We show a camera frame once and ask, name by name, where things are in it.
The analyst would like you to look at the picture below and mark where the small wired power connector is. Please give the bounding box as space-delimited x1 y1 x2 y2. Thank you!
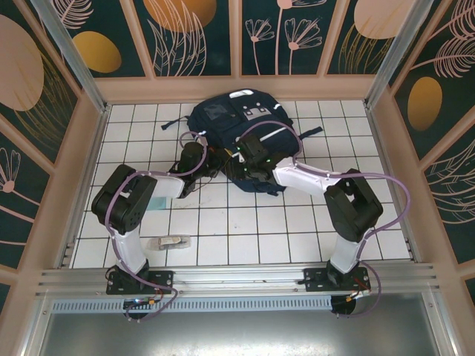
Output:
347 287 372 302
124 296 159 309

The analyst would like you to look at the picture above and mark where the short aluminium side rail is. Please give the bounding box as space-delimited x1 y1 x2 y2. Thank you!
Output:
405 237 419 263
58 235 78 268

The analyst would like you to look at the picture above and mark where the grey metal sheet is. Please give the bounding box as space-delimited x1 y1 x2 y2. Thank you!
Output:
20 291 459 356

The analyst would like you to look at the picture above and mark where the dark floral wall panel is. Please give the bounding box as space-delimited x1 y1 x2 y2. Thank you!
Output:
0 10 82 166
131 0 233 78
0 114 56 268
240 0 338 77
324 0 409 76
422 111 475 265
387 0 475 161
51 0 157 79

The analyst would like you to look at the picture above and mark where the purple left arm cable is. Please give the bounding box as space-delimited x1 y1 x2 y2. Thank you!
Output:
104 130 209 323

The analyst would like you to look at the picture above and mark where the slotted grey cable duct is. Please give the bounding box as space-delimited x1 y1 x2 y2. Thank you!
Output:
50 295 334 313

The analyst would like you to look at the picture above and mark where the long aluminium base rail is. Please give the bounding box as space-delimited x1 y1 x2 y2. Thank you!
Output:
35 263 445 297

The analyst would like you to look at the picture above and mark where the navy blue student backpack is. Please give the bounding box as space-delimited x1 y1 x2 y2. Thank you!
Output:
160 88 324 196

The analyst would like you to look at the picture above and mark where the aluminium corner post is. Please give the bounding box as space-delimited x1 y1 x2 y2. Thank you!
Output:
362 0 445 109
30 0 112 116

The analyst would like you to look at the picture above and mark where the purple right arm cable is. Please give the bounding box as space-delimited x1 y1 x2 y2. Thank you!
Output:
240 119 413 320

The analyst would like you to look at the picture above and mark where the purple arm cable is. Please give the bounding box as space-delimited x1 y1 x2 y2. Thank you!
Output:
104 130 209 323
240 119 413 320

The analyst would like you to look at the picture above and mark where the clear plastic pencil pouch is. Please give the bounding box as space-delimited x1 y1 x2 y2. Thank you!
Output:
148 234 193 252

